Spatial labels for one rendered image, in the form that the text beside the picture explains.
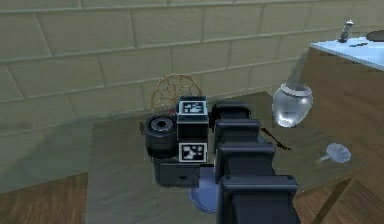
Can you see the blue round bowl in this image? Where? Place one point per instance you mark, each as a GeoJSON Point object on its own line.
{"type": "Point", "coordinates": [205, 196]}

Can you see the dark round pan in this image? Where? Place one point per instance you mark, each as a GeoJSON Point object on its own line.
{"type": "Point", "coordinates": [376, 35]}

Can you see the clear glass vase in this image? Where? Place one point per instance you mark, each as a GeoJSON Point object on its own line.
{"type": "Point", "coordinates": [292, 106]}

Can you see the black thin stick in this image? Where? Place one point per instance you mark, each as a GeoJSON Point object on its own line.
{"type": "Point", "coordinates": [275, 139]}

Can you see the pale blue ladle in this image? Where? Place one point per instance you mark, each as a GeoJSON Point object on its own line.
{"type": "Point", "coordinates": [337, 153]}

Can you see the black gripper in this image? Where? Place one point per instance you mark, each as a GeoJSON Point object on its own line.
{"type": "Point", "coordinates": [161, 136]}

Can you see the dark small knife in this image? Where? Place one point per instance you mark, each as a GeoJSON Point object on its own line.
{"type": "Point", "coordinates": [357, 44]}

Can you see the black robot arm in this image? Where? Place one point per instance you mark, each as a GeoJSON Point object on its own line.
{"type": "Point", "coordinates": [246, 166]}

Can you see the grey green low table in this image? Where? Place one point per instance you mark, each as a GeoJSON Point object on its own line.
{"type": "Point", "coordinates": [126, 173]}

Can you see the brown cabinet with pale top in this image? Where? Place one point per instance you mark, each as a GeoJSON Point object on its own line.
{"type": "Point", "coordinates": [346, 100]}

